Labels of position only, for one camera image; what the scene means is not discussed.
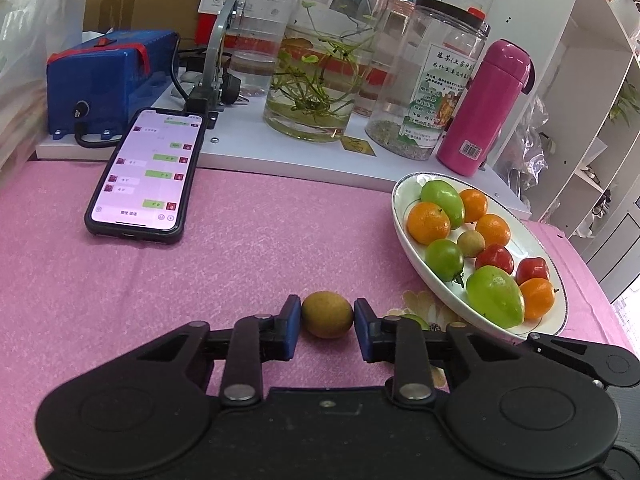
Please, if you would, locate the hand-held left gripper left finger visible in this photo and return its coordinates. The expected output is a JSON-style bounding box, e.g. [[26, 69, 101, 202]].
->
[[127, 296, 303, 407]]

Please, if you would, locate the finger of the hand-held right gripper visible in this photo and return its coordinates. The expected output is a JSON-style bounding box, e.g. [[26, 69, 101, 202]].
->
[[526, 333, 601, 378]]

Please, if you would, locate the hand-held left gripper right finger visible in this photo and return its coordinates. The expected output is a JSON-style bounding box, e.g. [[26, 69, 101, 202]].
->
[[354, 298, 526, 407]]

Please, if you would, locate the brown longan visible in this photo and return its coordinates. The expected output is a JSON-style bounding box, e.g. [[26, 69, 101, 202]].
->
[[457, 230, 486, 258], [301, 291, 355, 339]]

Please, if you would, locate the orange mandarin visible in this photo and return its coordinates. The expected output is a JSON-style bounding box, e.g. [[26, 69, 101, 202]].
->
[[519, 278, 557, 321], [406, 201, 451, 246], [459, 188, 488, 223], [475, 214, 512, 247]]

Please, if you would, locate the red tomato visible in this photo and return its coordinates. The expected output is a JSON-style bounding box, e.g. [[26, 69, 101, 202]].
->
[[515, 257, 551, 286], [475, 243, 516, 273]]

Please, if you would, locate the large green mango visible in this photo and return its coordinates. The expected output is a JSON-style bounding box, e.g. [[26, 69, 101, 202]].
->
[[466, 266, 526, 330]]

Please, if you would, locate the green tomato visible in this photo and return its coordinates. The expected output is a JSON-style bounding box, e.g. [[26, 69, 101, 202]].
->
[[424, 239, 465, 283]]

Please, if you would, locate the white ceramic plate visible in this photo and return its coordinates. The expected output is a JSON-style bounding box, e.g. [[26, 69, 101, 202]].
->
[[391, 172, 569, 338]]

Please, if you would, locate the pink floral tablecloth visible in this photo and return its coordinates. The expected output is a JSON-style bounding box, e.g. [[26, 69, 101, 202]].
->
[[0, 160, 640, 461]]

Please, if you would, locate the small gold card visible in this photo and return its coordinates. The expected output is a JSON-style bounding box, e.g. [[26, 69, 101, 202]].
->
[[341, 136, 375, 158]]

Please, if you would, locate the clear crumpled plastic bag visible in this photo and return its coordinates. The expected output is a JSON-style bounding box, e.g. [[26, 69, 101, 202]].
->
[[505, 95, 556, 221]]

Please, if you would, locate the black smartphone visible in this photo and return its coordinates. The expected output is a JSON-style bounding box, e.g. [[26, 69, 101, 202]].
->
[[84, 107, 207, 246]]

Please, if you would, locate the tall glass vase with plant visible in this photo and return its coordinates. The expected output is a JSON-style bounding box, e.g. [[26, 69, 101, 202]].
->
[[262, 0, 401, 145]]

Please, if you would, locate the green potted plant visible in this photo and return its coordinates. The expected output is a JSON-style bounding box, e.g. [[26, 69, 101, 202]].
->
[[607, 80, 640, 123]]

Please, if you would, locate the pink thermos bottle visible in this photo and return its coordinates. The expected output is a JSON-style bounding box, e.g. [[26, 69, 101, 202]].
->
[[436, 38, 536, 177]]

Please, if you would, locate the white shelf unit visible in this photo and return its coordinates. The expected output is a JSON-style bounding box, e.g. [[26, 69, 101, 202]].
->
[[480, 0, 640, 306]]

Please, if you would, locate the clear plastic tea jar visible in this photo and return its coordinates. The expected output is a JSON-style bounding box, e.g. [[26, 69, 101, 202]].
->
[[365, 0, 491, 161]]

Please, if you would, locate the blue power box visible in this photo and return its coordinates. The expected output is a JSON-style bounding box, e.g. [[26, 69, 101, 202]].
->
[[46, 30, 180, 141]]

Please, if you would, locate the white translucent plastic bag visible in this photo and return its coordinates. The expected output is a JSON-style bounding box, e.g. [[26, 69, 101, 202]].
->
[[0, 0, 86, 181]]

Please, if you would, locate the black cable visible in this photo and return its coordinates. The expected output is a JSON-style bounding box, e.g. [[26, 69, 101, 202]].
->
[[74, 102, 123, 148]]

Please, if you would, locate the grey metal bracket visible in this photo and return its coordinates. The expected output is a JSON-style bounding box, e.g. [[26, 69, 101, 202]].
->
[[187, 0, 243, 116]]

